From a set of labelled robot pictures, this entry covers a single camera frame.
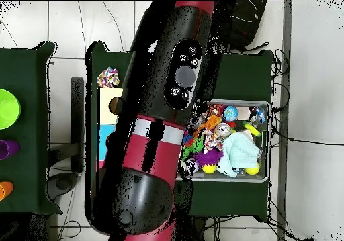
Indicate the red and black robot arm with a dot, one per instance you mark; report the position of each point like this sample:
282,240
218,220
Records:
161,90

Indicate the wooden box with three holes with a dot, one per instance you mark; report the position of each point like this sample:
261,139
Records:
107,98

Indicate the silver mesh bin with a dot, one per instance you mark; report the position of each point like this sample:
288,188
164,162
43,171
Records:
242,178

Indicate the orange plastic crate toy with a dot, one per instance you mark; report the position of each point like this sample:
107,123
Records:
213,121

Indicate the purple spiky ball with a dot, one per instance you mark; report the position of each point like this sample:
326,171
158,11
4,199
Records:
208,157

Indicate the silver drink can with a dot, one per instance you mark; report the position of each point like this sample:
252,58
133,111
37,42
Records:
222,129

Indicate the blue globe ball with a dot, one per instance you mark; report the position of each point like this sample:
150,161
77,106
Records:
230,113

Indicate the mint green cloth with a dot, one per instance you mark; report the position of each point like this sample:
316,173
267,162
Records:
239,149

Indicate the dark green cloth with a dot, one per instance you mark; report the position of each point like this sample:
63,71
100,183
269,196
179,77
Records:
27,71
242,74

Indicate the black backpack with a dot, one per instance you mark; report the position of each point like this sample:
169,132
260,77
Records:
242,23

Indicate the purple plastic cup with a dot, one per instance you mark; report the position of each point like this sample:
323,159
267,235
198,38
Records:
9,148

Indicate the green plastic bowl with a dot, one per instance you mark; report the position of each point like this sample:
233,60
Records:
8,109

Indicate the orange plastic cup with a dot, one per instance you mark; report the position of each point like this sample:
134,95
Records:
5,190

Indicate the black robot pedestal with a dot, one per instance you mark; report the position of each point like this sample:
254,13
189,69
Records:
193,230

